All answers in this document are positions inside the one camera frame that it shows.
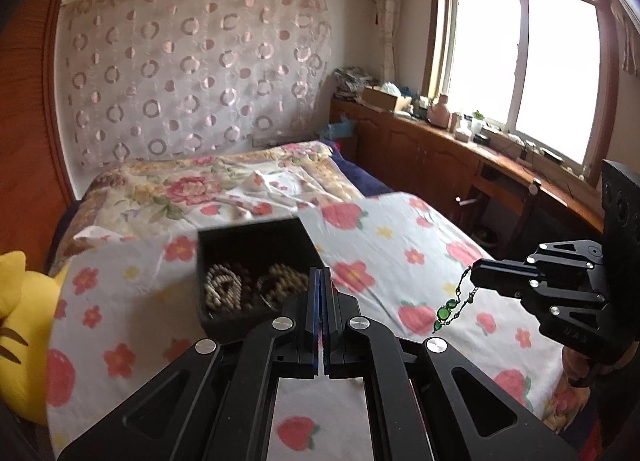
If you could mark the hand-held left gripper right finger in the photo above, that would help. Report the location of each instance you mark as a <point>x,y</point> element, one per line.
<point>330,331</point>

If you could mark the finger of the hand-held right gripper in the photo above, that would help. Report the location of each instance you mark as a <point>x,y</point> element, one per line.
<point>500,283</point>
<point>500,268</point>

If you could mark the brown wooden wardrobe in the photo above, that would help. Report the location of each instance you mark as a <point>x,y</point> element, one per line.
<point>20,141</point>

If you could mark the pink kettle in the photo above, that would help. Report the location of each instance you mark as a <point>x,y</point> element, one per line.
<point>438,112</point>

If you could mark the stack of newspapers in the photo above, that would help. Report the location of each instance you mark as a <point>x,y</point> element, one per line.
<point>355,83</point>

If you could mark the window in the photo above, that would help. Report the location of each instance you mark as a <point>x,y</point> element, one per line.
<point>500,66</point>

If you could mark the small black device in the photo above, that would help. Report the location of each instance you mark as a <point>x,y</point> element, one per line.
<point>482,139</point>

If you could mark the cardboard box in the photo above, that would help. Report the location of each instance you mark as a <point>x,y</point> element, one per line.
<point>385,101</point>

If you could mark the black box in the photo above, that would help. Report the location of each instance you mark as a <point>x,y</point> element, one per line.
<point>235,326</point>

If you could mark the circle pattern wall curtain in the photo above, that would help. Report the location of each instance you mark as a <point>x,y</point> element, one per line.
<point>190,66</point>

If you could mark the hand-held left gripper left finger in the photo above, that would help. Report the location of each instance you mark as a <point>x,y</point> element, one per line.
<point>312,331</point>

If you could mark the blue cloth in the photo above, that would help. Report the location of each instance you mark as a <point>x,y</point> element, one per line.
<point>340,127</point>

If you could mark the green lid bottle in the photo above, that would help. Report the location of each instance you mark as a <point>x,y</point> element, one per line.
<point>477,125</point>

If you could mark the floral quilt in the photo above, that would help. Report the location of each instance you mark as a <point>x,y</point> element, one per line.
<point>200,181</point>

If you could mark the dark blue blanket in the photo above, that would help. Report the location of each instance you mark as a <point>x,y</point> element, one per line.
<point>360,176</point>

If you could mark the wooden cabinet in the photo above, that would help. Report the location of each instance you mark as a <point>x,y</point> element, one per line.
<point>415,151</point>

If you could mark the pale plastic bag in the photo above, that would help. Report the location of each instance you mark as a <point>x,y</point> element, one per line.
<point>391,89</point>

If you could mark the patterned window curtain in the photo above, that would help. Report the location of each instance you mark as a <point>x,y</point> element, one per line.
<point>387,1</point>
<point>630,41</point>

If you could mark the yellow plush toy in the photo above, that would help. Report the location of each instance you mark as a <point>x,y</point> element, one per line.
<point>25,341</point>

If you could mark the strawberry print sheet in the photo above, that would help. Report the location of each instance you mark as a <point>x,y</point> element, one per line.
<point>390,251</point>

